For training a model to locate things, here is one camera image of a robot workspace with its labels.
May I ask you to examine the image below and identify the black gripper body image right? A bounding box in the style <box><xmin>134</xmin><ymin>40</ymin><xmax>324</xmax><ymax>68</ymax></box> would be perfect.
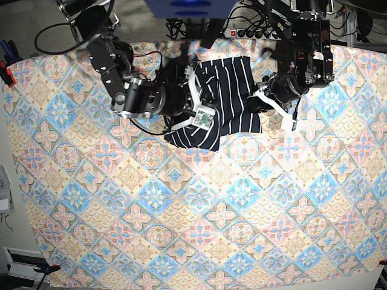
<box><xmin>257</xmin><ymin>72</ymin><xmax>308</xmax><ymax>109</ymax></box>

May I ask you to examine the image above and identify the patterned tile tablecloth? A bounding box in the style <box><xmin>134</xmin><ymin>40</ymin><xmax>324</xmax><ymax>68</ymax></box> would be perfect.
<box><xmin>1</xmin><ymin>46</ymin><xmax>386</xmax><ymax>289</ymax></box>

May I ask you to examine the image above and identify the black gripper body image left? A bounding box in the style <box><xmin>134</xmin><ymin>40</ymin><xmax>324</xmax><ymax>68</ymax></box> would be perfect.
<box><xmin>152</xmin><ymin>62</ymin><xmax>195</xmax><ymax>117</ymax></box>

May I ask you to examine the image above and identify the blue black clamp lower left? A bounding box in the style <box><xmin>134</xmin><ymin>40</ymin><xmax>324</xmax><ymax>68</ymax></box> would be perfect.
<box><xmin>33</xmin><ymin>263</ymin><xmax>60</xmax><ymax>275</ymax></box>

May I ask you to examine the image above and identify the white device left edge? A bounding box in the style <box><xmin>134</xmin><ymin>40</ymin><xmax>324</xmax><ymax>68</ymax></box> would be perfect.
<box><xmin>0</xmin><ymin>165</ymin><xmax>15</xmax><ymax>214</ymax></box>

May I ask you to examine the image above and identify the white box lower left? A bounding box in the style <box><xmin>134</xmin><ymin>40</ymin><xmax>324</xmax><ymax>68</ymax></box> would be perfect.
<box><xmin>2</xmin><ymin>246</ymin><xmax>47</xmax><ymax>282</ymax></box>

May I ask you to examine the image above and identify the navy white striped T-shirt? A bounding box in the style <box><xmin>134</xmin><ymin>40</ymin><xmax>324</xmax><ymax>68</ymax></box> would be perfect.
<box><xmin>164</xmin><ymin>56</ymin><xmax>261</xmax><ymax>152</ymax></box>

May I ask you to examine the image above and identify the red black clamp upper left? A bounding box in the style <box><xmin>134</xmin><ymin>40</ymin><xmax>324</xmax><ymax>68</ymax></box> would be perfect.
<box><xmin>1</xmin><ymin>40</ymin><xmax>22</xmax><ymax>88</ymax></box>

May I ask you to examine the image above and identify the black center post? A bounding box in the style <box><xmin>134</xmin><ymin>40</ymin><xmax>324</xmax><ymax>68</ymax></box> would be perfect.
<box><xmin>200</xmin><ymin>19</ymin><xmax>226</xmax><ymax>49</ymax></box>

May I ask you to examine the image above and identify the white power strip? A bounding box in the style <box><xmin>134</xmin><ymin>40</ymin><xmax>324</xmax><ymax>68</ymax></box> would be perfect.
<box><xmin>220</xmin><ymin>26</ymin><xmax>279</xmax><ymax>40</ymax></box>

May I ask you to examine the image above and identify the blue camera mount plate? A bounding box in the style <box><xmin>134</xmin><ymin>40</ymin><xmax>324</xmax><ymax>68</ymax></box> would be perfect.
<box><xmin>145</xmin><ymin>0</ymin><xmax>236</xmax><ymax>19</ymax></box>

